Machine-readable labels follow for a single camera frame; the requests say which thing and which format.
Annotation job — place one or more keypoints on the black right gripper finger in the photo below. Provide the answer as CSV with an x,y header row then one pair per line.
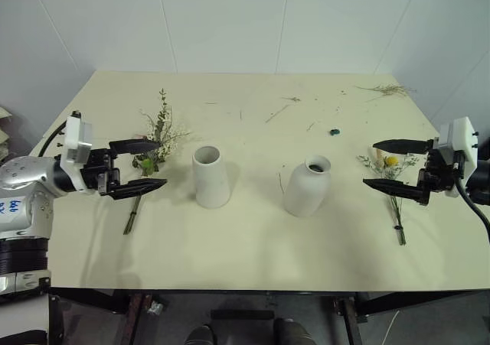
x,y
402,146
394,189

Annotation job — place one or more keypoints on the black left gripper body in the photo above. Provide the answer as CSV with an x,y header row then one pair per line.
x,y
103,165

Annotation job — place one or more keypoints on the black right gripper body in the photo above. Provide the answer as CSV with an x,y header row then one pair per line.
x,y
440,173

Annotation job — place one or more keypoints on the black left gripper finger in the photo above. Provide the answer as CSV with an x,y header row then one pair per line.
x,y
138,188
134,146

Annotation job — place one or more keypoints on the white cylinder vase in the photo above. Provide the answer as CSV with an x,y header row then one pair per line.
x,y
210,180

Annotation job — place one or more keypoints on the white bottle-shaped vase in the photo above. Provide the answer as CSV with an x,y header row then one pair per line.
x,y
304,188

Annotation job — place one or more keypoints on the yellow flower bunch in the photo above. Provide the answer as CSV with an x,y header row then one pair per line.
x,y
391,161

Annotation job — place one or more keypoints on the green leafy flower bunch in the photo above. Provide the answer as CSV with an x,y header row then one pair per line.
x,y
162,131

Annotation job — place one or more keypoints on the dried twig pile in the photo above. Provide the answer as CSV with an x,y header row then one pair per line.
x,y
386,90

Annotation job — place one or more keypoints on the small teal green scrap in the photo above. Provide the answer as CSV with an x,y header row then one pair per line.
x,y
334,132

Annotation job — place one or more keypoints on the beige cardboard stack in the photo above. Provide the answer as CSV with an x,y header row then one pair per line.
x,y
5,131

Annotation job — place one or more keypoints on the thin dark twig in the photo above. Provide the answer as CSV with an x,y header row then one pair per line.
x,y
280,182

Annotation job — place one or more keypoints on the small crumpled grey scrap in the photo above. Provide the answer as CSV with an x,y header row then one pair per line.
x,y
155,307

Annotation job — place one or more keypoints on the short dry sprig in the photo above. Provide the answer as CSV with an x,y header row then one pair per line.
x,y
291,99

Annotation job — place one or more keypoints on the long dry stem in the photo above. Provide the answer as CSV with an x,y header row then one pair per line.
x,y
277,113

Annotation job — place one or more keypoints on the rusty brown table leg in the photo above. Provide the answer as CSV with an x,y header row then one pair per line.
x,y
350,322
134,318

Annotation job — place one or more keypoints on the dark rounded shape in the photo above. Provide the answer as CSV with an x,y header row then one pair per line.
x,y
201,335
294,333

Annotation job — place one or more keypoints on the black flat floor bar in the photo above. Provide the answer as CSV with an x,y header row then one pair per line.
x,y
241,314

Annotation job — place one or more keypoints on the white robot torso shell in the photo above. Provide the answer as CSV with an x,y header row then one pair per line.
x,y
23,318

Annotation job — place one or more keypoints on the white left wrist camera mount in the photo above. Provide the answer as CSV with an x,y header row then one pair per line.
x,y
74,138

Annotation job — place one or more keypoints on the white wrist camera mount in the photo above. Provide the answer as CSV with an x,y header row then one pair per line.
x,y
74,138
461,138

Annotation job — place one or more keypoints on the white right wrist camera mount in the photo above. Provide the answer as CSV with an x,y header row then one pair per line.
x,y
461,138

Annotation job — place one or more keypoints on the black metal table frame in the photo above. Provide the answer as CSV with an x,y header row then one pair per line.
x,y
95,297

